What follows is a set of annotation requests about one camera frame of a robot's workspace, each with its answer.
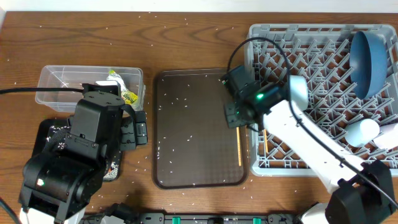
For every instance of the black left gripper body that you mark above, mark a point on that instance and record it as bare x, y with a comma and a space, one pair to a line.
133, 134

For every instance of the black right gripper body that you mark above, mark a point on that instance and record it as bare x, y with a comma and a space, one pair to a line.
233, 118

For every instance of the wooden chopstick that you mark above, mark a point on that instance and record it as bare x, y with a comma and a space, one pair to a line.
265, 143
239, 147

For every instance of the yellow snack wrapper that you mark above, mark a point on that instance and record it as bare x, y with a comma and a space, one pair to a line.
128, 96

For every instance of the light blue rice bowl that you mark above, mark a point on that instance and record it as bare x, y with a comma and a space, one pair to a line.
299, 91

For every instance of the light blue plastic cup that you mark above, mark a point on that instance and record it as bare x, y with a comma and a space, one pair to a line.
361, 132

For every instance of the dark blue plate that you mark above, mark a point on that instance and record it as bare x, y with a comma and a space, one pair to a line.
368, 59

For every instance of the pink plastic cup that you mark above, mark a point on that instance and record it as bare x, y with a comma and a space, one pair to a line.
387, 139

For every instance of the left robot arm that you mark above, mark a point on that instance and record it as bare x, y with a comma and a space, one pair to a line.
60, 180

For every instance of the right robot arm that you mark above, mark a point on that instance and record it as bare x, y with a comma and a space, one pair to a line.
360, 192

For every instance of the black waste bin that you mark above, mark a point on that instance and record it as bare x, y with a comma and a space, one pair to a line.
49, 127

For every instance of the grey dishwasher rack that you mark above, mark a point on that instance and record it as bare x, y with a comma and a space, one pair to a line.
320, 53

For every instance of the brown serving tray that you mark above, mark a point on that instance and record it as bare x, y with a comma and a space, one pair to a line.
193, 145

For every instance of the clear plastic bin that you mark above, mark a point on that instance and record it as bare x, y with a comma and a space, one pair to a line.
73, 76

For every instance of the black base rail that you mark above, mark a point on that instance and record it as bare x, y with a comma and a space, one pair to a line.
120, 213

